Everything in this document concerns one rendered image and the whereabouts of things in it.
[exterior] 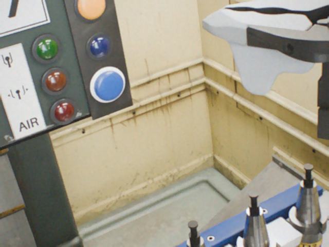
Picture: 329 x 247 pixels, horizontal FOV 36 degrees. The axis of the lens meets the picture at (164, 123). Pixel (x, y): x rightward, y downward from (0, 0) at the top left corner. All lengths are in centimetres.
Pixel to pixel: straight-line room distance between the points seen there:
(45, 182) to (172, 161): 74
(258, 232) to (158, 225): 108
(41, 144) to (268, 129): 73
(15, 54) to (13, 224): 91
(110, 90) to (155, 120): 135
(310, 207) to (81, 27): 54
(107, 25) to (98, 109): 8
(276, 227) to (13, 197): 66
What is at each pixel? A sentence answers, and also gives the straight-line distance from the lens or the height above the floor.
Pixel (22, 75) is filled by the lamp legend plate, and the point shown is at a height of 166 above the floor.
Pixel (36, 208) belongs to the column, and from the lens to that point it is 137.
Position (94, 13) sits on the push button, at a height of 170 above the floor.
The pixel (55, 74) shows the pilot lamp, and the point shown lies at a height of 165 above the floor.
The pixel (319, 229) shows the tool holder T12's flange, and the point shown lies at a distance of 92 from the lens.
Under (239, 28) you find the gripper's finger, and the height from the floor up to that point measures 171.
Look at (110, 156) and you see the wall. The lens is 182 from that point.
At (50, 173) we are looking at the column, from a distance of 133.
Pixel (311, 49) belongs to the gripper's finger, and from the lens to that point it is 33.
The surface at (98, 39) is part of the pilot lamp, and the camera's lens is 48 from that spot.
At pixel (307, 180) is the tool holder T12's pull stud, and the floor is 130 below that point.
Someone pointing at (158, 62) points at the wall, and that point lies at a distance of 175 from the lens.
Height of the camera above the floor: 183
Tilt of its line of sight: 30 degrees down
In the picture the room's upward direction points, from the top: 9 degrees counter-clockwise
